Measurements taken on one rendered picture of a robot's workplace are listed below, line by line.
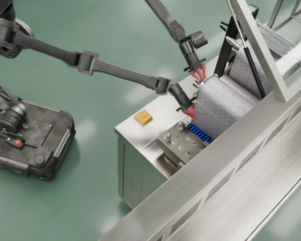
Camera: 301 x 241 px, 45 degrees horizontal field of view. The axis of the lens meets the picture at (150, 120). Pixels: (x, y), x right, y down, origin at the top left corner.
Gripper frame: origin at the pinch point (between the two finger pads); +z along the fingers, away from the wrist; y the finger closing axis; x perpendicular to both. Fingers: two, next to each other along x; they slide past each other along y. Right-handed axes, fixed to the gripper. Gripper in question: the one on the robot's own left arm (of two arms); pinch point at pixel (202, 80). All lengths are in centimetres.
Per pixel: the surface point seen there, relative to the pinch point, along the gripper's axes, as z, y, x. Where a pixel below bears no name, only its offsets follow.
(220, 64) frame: -0.6, -25.3, -11.3
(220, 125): 21.3, 7.4, 5.5
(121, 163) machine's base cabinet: 26, 31, -64
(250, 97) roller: 16.8, -10.8, 12.3
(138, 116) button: 3.4, 19.4, -38.5
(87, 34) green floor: -74, -62, -206
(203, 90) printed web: 2.9, 7.4, 6.6
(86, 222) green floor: 58, 55, -116
